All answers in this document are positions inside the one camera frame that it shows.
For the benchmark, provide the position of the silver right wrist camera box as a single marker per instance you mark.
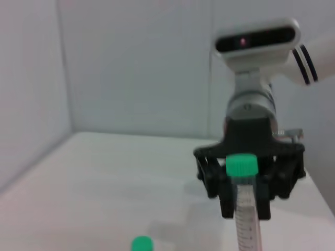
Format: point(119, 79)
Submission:
point(256, 41)

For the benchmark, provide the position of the green capped clear test tube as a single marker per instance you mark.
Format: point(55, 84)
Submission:
point(242, 166)
point(142, 243)

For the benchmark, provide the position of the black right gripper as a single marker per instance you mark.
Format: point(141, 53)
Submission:
point(248, 133)

